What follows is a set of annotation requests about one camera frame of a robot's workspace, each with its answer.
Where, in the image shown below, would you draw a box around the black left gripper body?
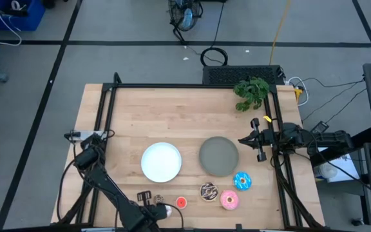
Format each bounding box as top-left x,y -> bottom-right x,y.
136,189 -> 161,231

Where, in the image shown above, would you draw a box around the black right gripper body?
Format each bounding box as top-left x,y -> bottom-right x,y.
251,117 -> 285,163

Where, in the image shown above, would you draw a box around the large blue frosted donut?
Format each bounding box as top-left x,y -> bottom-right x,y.
233,171 -> 252,191

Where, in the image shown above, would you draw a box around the large chocolate frosted donut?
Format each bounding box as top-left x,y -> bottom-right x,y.
199,182 -> 219,202

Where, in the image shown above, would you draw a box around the large pink frosted donut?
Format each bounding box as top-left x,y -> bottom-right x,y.
220,189 -> 240,211

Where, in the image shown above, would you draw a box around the grey-green round plate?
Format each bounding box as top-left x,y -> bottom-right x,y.
198,136 -> 240,177

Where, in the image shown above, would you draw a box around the white round plate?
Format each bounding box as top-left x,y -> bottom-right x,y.
140,142 -> 183,184

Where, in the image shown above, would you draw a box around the green leafy plant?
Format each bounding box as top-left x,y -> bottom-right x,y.
233,76 -> 271,113

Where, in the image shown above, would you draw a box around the black perforated computer case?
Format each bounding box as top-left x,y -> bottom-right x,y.
202,64 -> 285,86

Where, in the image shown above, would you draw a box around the white roll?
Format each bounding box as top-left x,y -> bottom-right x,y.
317,162 -> 338,180

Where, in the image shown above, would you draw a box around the white paper sheet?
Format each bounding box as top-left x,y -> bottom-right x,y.
313,146 -> 362,184

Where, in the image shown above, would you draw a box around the black floor fan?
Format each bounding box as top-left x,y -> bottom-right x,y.
167,0 -> 205,45

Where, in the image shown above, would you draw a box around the blue plastic bin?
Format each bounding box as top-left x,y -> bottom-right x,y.
0,0 -> 46,32

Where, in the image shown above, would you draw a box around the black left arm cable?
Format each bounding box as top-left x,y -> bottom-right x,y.
165,202 -> 186,230

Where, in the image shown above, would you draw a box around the looped white cable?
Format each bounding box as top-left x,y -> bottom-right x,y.
287,76 -> 310,107

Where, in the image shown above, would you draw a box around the thin black cables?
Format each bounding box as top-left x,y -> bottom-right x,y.
296,76 -> 368,125

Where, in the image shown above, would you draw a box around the black aluminium table frame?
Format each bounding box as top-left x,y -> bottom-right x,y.
56,72 -> 327,232

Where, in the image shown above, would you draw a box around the coiled black cable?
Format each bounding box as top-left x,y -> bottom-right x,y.
200,46 -> 229,68

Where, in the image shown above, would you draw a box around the grey metal bracket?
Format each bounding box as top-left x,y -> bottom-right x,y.
64,130 -> 108,143

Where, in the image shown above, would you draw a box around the yellow cable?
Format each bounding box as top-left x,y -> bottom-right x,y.
269,0 -> 292,65

